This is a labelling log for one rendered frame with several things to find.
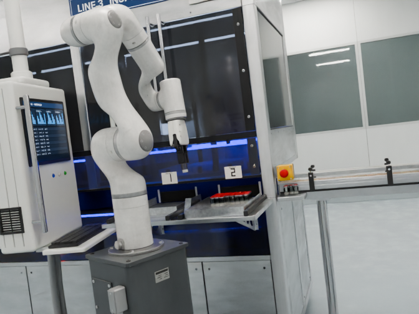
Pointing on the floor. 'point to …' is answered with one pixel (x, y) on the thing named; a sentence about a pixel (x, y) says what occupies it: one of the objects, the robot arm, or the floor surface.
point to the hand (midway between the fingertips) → (183, 158)
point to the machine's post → (265, 155)
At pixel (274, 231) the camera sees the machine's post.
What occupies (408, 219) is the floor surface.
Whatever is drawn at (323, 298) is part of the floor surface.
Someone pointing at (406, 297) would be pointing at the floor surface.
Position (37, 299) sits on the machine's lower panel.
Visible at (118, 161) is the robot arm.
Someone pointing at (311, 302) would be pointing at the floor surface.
